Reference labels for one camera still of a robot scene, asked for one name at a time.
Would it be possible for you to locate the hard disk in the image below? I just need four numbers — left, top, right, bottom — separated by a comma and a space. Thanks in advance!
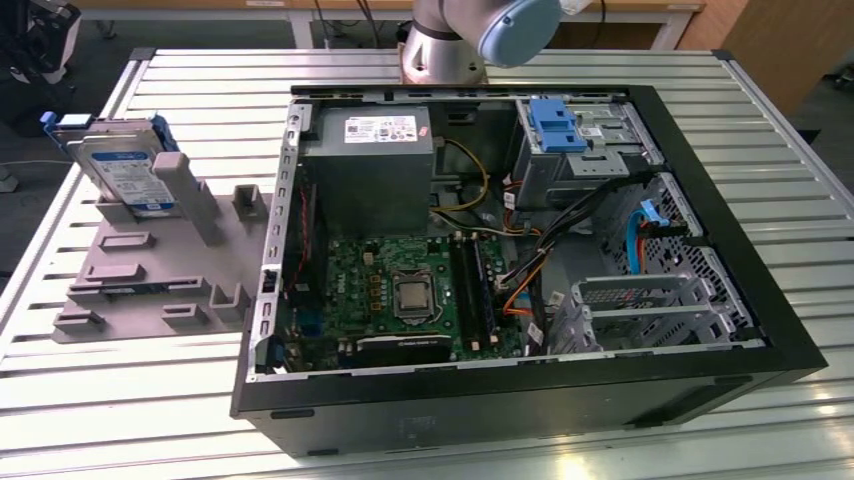
38, 112, 181, 219

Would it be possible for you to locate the orange wire black connector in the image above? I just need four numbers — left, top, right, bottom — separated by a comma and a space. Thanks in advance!
635, 222, 688, 275

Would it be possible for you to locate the black mesh bin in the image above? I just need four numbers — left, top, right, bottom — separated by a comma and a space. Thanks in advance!
0, 74, 74, 137

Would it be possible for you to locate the grey parts rack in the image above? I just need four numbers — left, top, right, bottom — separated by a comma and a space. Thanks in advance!
52, 152, 274, 346

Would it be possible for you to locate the grey power supply unit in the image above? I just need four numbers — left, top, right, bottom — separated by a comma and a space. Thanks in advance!
302, 104, 438, 239

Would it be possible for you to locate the green motherboard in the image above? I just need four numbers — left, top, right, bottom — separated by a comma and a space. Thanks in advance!
285, 234, 535, 374

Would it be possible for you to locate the black CPU socket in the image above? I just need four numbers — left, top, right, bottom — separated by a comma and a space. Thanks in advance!
386, 268, 442, 322

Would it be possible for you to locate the silver CPU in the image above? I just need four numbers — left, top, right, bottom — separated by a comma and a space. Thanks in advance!
393, 282, 434, 311

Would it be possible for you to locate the blue plastic drive latch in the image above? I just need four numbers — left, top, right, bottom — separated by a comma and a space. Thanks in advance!
529, 98, 589, 154

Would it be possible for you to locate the black graphics card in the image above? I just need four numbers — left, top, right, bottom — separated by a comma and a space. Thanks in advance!
350, 333, 454, 370

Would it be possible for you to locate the black RAM stick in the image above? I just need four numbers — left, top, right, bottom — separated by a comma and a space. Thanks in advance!
465, 232, 500, 347

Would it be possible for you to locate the metal optical drive cage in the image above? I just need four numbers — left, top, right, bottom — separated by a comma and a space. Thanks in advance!
512, 97, 665, 211

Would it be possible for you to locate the wooden desk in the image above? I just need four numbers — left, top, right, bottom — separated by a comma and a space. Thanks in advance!
552, 0, 708, 51

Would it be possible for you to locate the black PC case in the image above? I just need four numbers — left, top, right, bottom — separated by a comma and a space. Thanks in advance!
229, 83, 828, 457

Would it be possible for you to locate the wooden cabinet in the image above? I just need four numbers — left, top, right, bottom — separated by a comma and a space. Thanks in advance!
679, 0, 854, 119

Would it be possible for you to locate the black office chair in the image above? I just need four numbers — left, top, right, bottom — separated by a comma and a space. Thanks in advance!
823, 64, 854, 94

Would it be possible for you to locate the yellow wire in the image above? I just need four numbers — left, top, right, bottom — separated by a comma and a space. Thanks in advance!
429, 138, 492, 214

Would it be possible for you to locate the black cable bundle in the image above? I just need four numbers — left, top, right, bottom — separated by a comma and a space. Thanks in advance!
532, 172, 653, 261

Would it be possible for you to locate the orange flat wire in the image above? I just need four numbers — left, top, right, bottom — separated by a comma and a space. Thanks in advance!
500, 287, 535, 317

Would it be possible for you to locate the light blue data wire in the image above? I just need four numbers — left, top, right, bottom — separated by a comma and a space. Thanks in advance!
625, 199, 669, 276

